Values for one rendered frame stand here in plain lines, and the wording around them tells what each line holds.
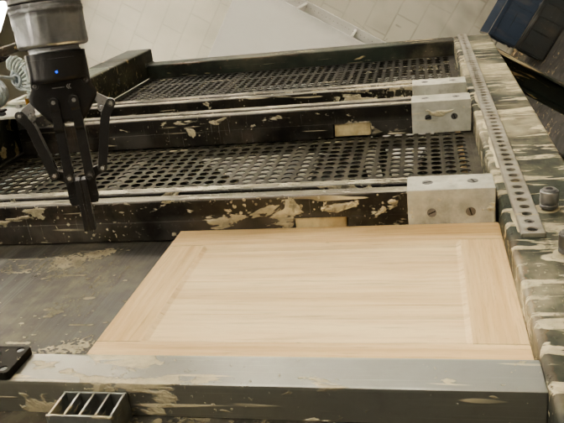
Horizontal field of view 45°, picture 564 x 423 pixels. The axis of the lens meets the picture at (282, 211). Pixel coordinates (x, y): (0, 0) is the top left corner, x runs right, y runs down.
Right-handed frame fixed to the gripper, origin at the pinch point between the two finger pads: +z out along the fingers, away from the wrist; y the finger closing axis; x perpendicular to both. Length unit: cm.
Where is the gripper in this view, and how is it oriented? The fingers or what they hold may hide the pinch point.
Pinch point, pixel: (86, 203)
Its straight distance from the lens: 96.1
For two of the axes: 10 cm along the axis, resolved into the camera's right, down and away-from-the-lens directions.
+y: -9.6, 1.8, -2.1
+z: 1.3, 9.6, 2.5
